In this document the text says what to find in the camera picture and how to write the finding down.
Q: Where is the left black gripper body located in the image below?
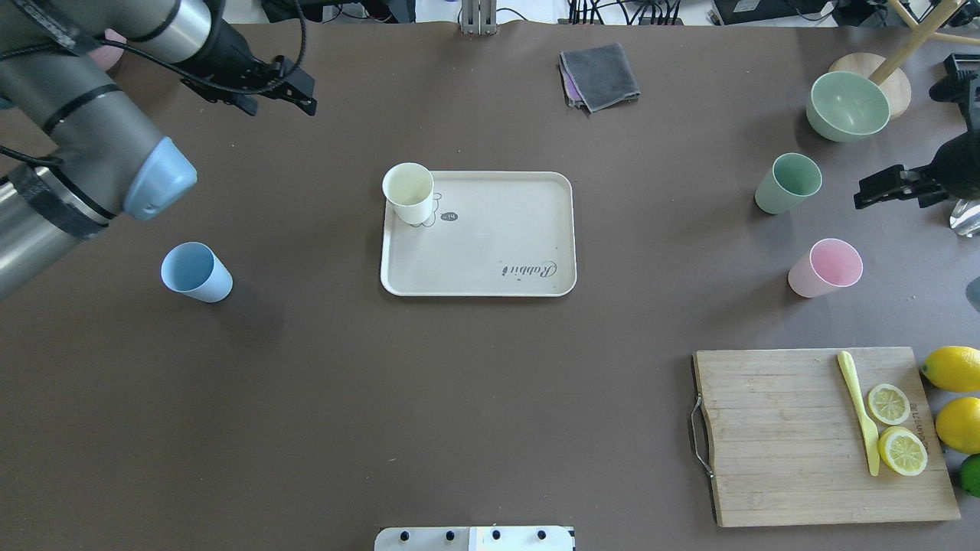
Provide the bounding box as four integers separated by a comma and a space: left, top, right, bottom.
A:
181, 14, 316, 116

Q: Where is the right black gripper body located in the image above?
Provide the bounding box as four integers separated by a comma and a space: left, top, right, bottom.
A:
903, 54, 979, 208

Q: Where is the pink cup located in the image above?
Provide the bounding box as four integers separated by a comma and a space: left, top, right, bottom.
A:
787, 238, 864, 298

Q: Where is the green cup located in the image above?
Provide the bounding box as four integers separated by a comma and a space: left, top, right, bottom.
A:
755, 152, 823, 215

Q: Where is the blue cup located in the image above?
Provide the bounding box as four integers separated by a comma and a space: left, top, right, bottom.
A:
160, 242, 234, 303

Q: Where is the cream white cup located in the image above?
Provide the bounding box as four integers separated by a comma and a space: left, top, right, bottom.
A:
382, 161, 434, 224

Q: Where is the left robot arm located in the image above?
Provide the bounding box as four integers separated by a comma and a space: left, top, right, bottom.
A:
1, 1, 316, 297

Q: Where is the beige rabbit tray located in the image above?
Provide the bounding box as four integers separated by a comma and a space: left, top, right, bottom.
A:
379, 171, 577, 297

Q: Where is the metal scoop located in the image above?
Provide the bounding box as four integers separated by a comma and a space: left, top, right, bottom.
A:
949, 199, 980, 237

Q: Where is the green bowl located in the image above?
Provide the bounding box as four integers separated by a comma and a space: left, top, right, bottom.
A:
805, 72, 891, 142

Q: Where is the wooden mug tree stand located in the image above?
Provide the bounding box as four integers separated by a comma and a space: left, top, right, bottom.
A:
829, 1, 979, 121

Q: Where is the pink bowl with ice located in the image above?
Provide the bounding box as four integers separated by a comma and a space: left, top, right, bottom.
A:
88, 29, 126, 72

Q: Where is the whole lemon outer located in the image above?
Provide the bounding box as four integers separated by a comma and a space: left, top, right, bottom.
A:
920, 346, 979, 392

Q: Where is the lemon half slice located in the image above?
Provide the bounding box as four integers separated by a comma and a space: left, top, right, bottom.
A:
877, 426, 928, 477
867, 383, 911, 426

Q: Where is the whole lemon near lime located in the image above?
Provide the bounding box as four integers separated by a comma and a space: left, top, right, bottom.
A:
935, 396, 979, 455

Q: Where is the yellow plastic knife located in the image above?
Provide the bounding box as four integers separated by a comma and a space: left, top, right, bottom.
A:
837, 350, 881, 477

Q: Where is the wooden cutting board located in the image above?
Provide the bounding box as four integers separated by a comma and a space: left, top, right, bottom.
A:
693, 347, 960, 527

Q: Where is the grey folded cloth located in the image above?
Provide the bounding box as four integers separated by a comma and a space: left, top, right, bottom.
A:
559, 43, 641, 112

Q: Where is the lime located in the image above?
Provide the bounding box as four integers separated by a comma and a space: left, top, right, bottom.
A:
959, 454, 980, 498

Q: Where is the aluminium frame post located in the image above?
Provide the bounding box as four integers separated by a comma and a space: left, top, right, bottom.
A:
461, 0, 498, 35

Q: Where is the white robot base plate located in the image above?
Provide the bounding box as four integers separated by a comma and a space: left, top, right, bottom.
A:
374, 524, 577, 550

